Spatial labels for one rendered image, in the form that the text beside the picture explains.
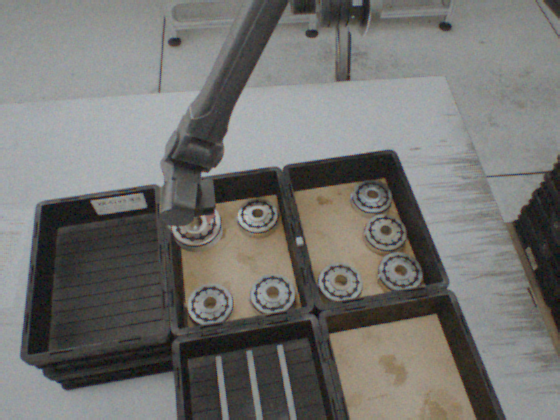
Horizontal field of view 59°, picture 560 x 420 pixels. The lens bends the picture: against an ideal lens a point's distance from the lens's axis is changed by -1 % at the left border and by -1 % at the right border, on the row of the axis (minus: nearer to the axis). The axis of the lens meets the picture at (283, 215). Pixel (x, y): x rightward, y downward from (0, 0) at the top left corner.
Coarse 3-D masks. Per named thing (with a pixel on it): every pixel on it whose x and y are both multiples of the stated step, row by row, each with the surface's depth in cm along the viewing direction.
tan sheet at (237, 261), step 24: (240, 240) 125; (264, 240) 125; (192, 264) 121; (216, 264) 121; (240, 264) 121; (264, 264) 121; (288, 264) 121; (192, 288) 117; (240, 288) 117; (240, 312) 114
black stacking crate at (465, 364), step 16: (400, 304) 105; (416, 304) 107; (432, 304) 109; (448, 304) 107; (336, 320) 106; (352, 320) 108; (368, 320) 110; (384, 320) 112; (448, 320) 108; (448, 336) 109; (464, 352) 102; (464, 368) 103; (464, 384) 105; (480, 384) 97; (480, 400) 98; (480, 416) 99
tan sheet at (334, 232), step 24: (312, 192) 133; (336, 192) 133; (312, 216) 129; (336, 216) 129; (360, 216) 129; (312, 240) 125; (336, 240) 125; (360, 240) 125; (408, 240) 125; (312, 264) 121; (360, 264) 121
